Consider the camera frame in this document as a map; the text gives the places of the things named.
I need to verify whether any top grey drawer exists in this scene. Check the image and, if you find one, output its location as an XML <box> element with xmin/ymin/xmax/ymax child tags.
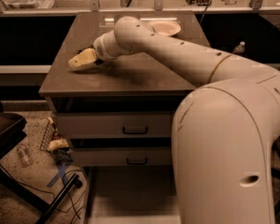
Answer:
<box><xmin>53</xmin><ymin>112</ymin><xmax>171</xmax><ymax>139</ymax></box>

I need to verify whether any black chair left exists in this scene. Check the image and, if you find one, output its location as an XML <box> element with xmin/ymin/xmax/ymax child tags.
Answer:
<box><xmin>0</xmin><ymin>101</ymin><xmax>80</xmax><ymax>224</ymax></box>

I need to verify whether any clear plastic water bottle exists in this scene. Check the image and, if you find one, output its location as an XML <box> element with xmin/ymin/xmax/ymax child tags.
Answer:
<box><xmin>233</xmin><ymin>41</ymin><xmax>245</xmax><ymax>55</ymax></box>

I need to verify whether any grey drawer cabinet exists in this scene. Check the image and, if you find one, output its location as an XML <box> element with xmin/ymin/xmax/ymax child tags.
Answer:
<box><xmin>38</xmin><ymin>10</ymin><xmax>213</xmax><ymax>224</ymax></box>

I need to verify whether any plastic bottle on floor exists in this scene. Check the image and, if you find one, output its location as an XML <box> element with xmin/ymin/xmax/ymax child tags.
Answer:
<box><xmin>17</xmin><ymin>144</ymin><xmax>33</xmax><ymax>167</ymax></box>

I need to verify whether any grey drawer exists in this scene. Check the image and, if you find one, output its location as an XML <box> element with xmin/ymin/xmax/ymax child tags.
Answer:
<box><xmin>70</xmin><ymin>147</ymin><xmax>172</xmax><ymax>166</ymax></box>
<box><xmin>53</xmin><ymin>112</ymin><xmax>171</xmax><ymax>139</ymax></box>

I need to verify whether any open bottom drawer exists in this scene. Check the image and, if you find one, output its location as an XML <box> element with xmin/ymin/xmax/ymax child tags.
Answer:
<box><xmin>79</xmin><ymin>166</ymin><xmax>181</xmax><ymax>224</ymax></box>

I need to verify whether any wire basket with snacks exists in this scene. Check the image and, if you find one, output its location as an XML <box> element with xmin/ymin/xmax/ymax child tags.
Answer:
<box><xmin>40</xmin><ymin>117</ymin><xmax>72</xmax><ymax>163</ymax></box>

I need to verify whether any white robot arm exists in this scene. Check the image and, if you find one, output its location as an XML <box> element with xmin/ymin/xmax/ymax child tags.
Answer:
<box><xmin>68</xmin><ymin>16</ymin><xmax>280</xmax><ymax>224</ymax></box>

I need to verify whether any middle grey drawer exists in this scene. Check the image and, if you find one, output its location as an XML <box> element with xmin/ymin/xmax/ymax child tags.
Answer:
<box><xmin>70</xmin><ymin>147</ymin><xmax>172</xmax><ymax>166</ymax></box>

